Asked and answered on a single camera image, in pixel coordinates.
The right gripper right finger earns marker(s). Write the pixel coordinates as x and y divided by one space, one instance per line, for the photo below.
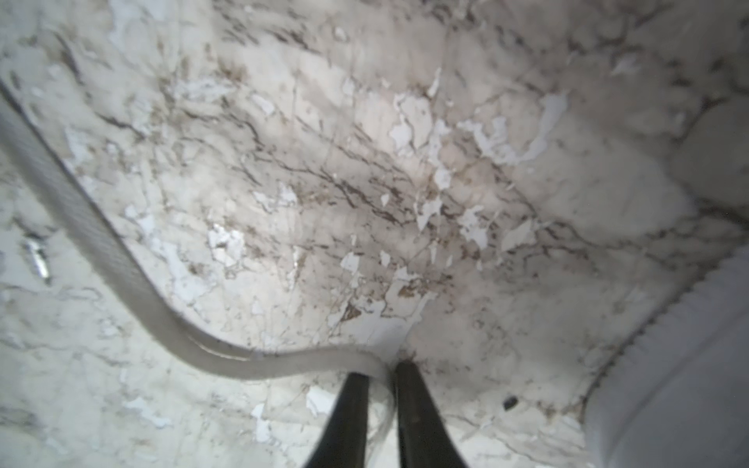
422 437

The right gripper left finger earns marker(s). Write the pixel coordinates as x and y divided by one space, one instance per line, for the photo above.
343 441

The white sneaker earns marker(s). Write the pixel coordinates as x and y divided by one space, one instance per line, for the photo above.
676 395
64 198

